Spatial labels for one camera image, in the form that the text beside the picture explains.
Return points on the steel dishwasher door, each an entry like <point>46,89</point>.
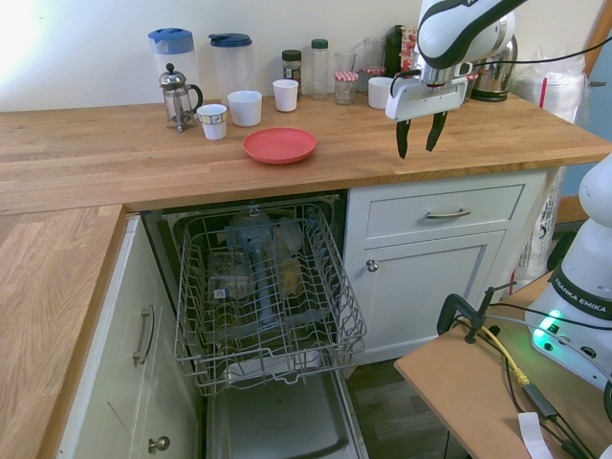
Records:
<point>277,421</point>

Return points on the white printed plastic bag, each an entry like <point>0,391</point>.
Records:
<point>538,229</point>

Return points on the tall clear glass jar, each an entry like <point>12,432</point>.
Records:
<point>374,52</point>

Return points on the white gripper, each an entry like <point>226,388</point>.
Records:
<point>425,98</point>

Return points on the black lid spice jar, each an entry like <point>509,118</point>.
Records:
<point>291,64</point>

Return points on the tall drinking glass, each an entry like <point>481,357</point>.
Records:
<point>345,61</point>

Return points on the white drawer front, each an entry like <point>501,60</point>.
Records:
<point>401,215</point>

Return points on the black C clamp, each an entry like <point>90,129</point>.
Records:
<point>447,306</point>

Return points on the clear plastic container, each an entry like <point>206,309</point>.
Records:
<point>229,272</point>

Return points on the wide white mug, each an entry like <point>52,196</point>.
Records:
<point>245,110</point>

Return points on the red lid small jar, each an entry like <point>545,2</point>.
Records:
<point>471,91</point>

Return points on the white paper label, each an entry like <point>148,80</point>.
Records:
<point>533,432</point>

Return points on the red checked lid glass jar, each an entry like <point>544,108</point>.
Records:
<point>345,88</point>
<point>370,72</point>

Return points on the metal cabinet knob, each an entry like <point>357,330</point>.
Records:
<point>158,444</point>
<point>372,266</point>

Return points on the black canister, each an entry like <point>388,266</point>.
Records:
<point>393,48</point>

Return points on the stainless steel kettle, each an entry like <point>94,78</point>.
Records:
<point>497,79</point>

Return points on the clear pitcher dark blue lid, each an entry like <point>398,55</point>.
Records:
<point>230,62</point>

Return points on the white ribbed cup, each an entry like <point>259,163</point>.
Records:
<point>285,95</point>

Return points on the green lid clear bottle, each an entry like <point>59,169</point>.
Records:
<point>319,67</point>

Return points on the white cabinet door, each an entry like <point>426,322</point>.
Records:
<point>421,296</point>

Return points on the white plastic wrapped pack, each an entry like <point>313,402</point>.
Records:
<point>550,95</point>

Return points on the red patterned carton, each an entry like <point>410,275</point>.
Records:
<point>410,48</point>

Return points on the white ceramic bowl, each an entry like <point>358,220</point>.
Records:
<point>379,93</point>

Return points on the glass French press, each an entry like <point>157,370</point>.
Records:
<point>177,98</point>

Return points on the red plastic plate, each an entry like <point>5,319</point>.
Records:
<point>279,143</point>

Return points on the clear pitcher light blue lid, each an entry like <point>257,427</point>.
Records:
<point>172,43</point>

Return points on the small patterned white cup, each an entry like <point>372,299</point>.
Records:
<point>212,123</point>

